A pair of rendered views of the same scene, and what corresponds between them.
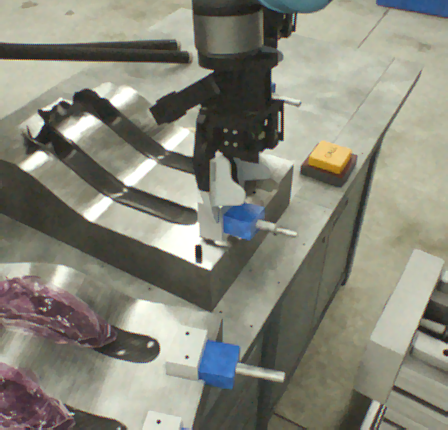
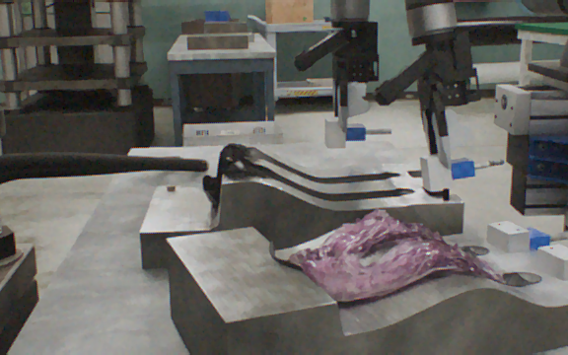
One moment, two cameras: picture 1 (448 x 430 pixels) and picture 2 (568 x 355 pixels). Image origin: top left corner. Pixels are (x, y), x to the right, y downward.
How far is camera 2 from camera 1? 93 cm
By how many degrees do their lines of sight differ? 40
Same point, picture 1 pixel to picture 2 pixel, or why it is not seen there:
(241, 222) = (466, 162)
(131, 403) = (511, 265)
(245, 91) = (457, 54)
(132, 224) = (372, 203)
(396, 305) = not seen: outside the picture
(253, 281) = not seen: hidden behind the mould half
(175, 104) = (403, 80)
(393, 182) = not seen: hidden behind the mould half
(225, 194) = (459, 135)
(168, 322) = (466, 239)
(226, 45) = (448, 21)
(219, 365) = (534, 234)
